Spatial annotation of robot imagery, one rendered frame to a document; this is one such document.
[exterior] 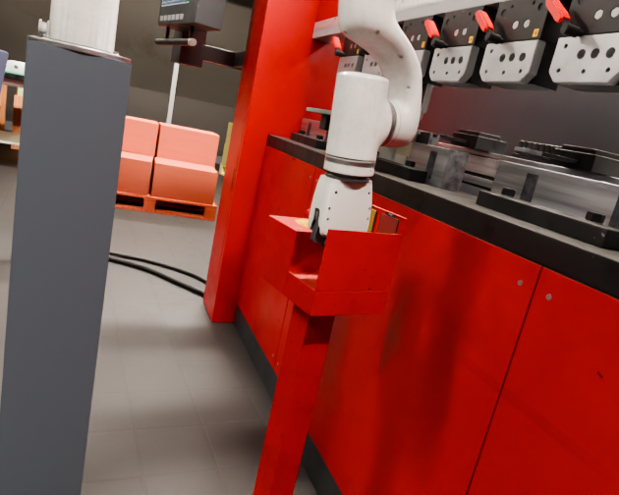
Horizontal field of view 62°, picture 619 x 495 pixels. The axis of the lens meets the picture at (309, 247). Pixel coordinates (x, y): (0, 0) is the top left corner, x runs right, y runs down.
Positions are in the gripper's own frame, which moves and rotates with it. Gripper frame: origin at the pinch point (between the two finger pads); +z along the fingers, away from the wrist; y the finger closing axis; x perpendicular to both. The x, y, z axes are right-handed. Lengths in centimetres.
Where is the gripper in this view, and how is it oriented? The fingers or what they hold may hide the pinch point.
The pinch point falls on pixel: (333, 262)
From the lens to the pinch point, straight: 90.2
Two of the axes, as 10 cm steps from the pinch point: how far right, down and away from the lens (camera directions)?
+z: -1.3, 9.5, 2.9
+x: 5.1, 3.1, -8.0
